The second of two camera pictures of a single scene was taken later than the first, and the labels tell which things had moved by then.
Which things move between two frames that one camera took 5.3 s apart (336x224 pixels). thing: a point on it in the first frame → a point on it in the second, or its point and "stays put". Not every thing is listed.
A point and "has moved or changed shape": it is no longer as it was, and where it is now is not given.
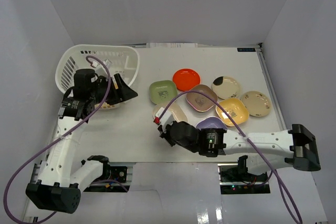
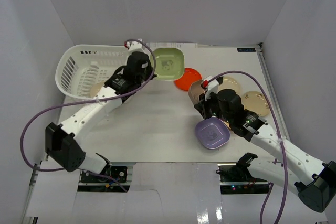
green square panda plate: x=161 y=92 → x=169 y=63
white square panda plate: x=178 y=114 has moved or changed shape
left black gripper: x=115 y=91 → x=146 y=69
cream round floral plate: x=259 y=105 stays put
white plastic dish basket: x=119 y=59 stays put
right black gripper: x=166 y=134 → x=202 y=105
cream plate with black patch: x=226 y=87 stays put
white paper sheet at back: x=170 y=45 stays put
